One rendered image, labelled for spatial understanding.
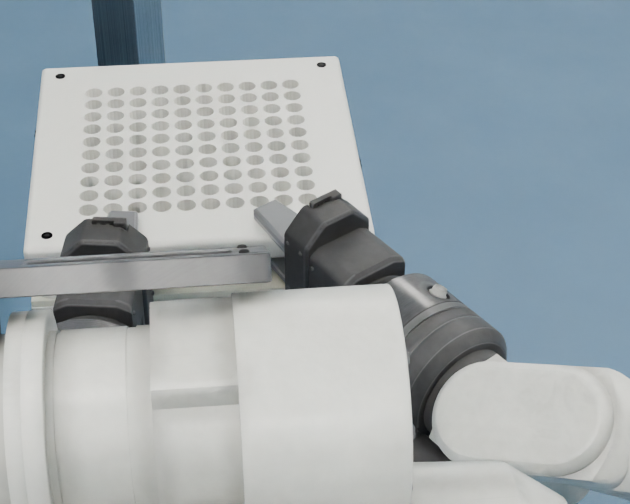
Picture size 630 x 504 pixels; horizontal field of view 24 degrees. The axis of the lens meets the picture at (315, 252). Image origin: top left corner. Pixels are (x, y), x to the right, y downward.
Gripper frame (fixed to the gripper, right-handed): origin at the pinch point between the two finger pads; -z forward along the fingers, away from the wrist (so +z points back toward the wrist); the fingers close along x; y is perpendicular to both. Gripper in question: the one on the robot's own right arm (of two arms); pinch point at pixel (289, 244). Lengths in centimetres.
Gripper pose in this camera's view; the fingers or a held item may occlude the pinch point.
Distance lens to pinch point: 102.6
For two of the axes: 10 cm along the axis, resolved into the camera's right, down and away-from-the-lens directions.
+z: 6.1, 5.1, -6.1
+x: 0.0, 7.7, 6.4
